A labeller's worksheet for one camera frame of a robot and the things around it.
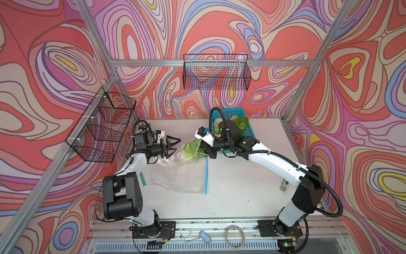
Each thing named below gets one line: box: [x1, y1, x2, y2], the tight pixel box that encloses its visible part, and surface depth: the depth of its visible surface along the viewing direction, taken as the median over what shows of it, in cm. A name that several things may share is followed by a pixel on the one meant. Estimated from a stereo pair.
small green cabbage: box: [180, 139, 209, 163], surface depth 72 cm
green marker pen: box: [139, 170, 147, 187], surface depth 91 cm
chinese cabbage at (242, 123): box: [229, 115, 249, 132], surface depth 106 cm
